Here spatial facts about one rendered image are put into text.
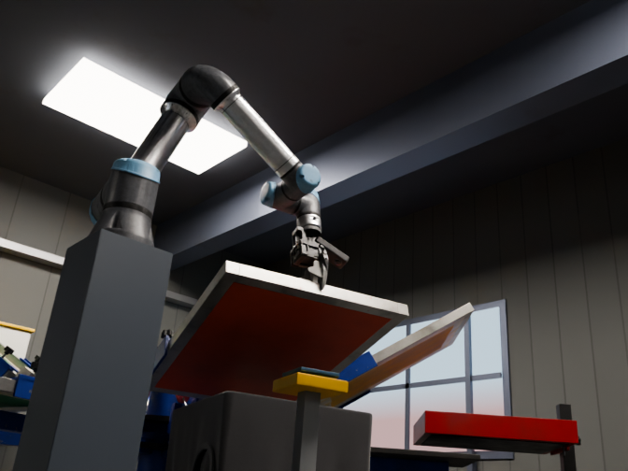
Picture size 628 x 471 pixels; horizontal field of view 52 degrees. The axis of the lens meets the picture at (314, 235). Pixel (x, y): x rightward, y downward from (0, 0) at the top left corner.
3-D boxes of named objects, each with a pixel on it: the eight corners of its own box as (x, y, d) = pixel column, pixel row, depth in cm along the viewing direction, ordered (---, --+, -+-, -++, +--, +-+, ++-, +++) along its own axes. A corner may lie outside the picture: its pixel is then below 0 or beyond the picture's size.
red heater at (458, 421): (545, 458, 298) (543, 431, 303) (579, 447, 256) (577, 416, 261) (413, 449, 302) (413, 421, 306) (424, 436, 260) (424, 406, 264)
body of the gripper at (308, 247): (291, 268, 188) (289, 235, 195) (316, 275, 191) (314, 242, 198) (302, 254, 182) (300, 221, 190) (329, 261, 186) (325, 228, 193)
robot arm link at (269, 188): (277, 171, 189) (308, 183, 194) (259, 185, 198) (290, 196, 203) (274, 194, 186) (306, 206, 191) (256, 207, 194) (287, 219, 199)
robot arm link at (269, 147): (214, 41, 177) (331, 174, 185) (198, 62, 186) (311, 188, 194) (187, 60, 170) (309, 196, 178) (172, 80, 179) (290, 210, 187)
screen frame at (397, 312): (408, 316, 192) (406, 305, 194) (225, 271, 168) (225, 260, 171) (292, 412, 246) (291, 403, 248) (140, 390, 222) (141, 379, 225)
